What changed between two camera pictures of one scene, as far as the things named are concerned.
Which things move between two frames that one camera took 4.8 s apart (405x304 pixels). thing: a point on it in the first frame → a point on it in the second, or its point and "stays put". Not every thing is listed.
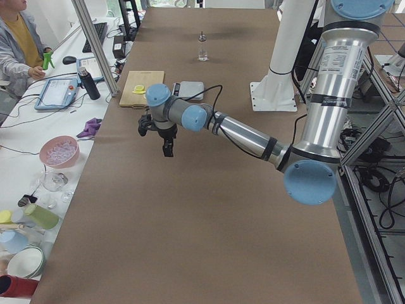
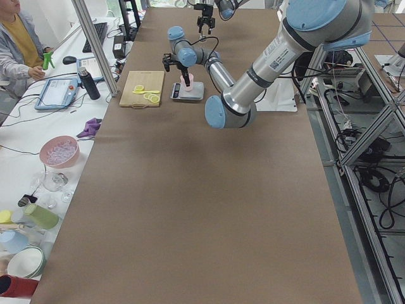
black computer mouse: (69, 59) stays put
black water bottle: (88, 83) stays put
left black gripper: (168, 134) → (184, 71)
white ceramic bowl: (28, 262) stays put
